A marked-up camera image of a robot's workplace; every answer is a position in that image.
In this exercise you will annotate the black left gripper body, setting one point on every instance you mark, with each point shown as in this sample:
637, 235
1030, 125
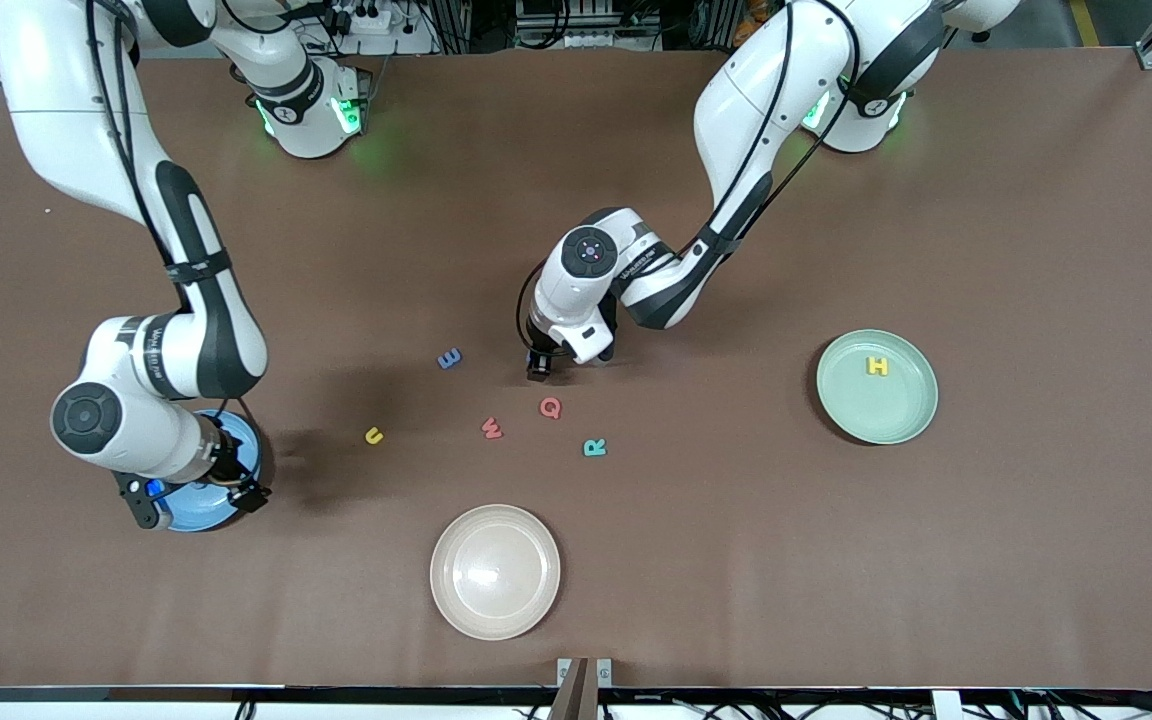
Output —
540, 361

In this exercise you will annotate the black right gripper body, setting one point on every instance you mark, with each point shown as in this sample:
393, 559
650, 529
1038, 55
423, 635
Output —
234, 470

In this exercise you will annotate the red foam letter Q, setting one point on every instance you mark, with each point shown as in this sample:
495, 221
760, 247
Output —
544, 410

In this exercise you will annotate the red foam letter w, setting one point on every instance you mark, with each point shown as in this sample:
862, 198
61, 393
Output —
491, 428

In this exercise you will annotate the blue foam letter E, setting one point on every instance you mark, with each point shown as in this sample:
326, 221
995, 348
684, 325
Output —
449, 358

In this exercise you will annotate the teal foam letter R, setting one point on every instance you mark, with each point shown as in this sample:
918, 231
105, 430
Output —
592, 447

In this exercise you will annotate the yellow foam letter H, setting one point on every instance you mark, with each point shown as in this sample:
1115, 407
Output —
877, 366

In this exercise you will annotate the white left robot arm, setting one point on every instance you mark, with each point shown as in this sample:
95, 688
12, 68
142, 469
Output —
756, 90

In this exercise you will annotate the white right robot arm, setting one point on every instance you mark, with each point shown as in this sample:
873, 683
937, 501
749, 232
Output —
66, 120

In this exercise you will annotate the blue round plate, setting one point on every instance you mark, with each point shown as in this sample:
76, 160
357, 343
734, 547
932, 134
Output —
198, 512

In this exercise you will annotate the beige round plate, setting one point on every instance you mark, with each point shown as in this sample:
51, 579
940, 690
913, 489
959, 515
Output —
495, 572

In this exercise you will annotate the brown table cover mat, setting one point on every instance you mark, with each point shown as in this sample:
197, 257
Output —
536, 150

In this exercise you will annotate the light green round plate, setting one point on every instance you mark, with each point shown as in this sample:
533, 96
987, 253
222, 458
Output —
876, 400

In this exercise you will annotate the white control box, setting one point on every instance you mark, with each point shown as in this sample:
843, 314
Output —
586, 20

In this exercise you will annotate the white power strip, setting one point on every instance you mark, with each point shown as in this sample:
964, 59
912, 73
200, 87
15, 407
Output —
366, 18

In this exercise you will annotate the orange fruit pile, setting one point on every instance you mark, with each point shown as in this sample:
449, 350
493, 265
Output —
754, 8

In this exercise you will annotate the white table frame rail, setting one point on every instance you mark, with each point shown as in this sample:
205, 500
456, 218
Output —
86, 712

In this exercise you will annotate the silver table edge bracket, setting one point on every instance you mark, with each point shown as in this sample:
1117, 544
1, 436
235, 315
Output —
563, 670

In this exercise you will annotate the brown camera pole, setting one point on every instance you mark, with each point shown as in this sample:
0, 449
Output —
576, 695

